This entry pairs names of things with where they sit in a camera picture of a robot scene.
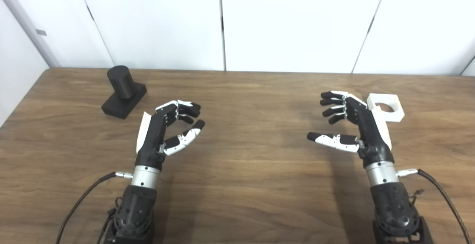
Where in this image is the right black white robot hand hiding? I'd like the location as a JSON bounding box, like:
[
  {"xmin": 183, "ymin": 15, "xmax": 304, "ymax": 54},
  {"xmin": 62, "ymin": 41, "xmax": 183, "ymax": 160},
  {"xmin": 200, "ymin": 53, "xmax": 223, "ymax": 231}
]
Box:
[{"xmin": 307, "ymin": 91, "xmax": 394, "ymax": 169}]

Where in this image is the black peg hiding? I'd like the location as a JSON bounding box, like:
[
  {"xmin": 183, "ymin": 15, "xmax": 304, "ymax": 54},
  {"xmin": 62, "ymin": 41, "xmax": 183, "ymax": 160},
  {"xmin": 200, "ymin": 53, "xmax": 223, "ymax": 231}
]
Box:
[{"xmin": 101, "ymin": 65, "xmax": 147, "ymax": 120}]

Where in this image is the white square piece with hole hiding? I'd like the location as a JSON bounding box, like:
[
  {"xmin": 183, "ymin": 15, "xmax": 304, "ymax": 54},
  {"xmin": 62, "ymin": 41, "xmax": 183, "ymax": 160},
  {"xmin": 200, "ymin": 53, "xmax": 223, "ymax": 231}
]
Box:
[{"xmin": 367, "ymin": 93, "xmax": 405, "ymax": 123}]

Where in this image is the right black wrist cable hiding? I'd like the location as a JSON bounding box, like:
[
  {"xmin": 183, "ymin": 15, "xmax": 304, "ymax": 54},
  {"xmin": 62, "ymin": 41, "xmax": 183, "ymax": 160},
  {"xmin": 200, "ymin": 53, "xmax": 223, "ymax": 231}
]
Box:
[{"xmin": 396, "ymin": 168, "xmax": 472, "ymax": 244}]

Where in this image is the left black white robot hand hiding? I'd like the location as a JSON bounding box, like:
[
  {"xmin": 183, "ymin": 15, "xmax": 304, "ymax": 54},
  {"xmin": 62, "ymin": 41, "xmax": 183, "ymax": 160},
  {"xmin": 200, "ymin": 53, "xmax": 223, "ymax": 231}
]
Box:
[{"xmin": 136, "ymin": 100, "xmax": 206, "ymax": 170}]

